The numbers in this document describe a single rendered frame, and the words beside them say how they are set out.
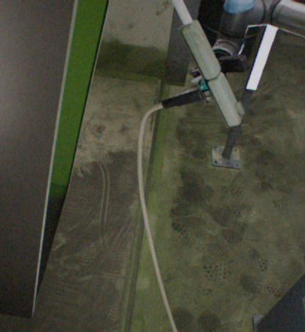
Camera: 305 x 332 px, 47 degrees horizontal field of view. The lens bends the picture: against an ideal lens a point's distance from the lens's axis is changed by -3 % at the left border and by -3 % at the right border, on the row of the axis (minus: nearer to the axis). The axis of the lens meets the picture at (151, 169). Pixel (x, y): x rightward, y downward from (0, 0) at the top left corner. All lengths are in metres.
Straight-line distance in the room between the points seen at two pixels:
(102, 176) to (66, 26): 1.81
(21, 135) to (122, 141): 1.88
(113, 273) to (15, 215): 1.14
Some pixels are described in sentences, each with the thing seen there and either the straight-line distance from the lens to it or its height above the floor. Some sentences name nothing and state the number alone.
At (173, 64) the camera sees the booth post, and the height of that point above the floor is 0.21.
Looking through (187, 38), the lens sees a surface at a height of 1.30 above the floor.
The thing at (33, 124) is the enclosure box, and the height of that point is 1.36.
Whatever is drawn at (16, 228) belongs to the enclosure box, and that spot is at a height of 1.05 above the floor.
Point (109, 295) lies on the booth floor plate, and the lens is 1.81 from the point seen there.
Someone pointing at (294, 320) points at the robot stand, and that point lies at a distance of 1.51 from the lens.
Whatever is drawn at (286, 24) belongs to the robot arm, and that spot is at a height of 1.28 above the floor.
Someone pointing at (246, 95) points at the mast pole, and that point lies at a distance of 2.17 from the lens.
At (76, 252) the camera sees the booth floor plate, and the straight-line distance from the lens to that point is 1.92.
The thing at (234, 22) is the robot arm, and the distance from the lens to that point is 1.20.
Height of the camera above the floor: 1.72
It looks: 47 degrees down
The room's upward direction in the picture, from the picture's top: 8 degrees clockwise
